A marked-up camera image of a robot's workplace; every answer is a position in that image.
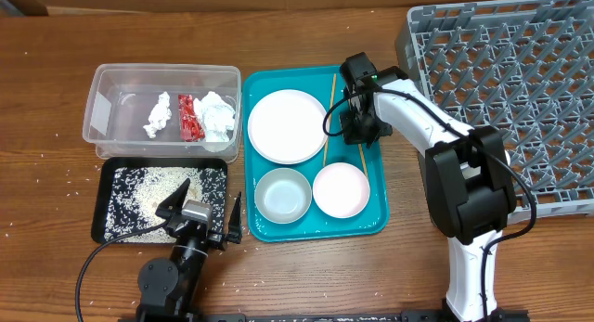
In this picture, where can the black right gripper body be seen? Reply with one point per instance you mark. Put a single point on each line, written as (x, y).
(365, 125)

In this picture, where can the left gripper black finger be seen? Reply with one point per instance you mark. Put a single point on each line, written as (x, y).
(234, 226)
(173, 204)

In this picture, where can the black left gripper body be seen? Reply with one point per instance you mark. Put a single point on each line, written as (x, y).
(213, 238)

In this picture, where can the grey bowl of rice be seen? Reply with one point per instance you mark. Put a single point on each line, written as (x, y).
(283, 196)

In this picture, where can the white shallow bowl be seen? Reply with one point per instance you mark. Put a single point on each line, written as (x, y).
(341, 190)

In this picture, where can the red snack wrapper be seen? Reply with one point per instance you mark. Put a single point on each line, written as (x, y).
(190, 128)

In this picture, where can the small white napkin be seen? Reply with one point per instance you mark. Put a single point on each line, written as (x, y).
(159, 116)

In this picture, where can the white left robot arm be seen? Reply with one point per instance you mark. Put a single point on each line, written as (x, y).
(167, 285)

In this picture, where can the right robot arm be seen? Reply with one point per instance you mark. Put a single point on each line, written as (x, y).
(465, 175)

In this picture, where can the grey dishwasher rack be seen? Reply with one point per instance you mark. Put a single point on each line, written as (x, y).
(524, 67)

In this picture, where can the spilled rice pile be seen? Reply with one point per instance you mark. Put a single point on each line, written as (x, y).
(136, 193)

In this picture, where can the black plastic tray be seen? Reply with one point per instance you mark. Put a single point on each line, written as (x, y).
(108, 170)

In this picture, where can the white round plate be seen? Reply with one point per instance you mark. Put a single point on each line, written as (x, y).
(285, 126)

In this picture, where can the teal serving tray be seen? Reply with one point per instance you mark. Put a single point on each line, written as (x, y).
(315, 81)

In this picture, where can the clear plastic bin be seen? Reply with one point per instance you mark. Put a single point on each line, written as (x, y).
(122, 96)

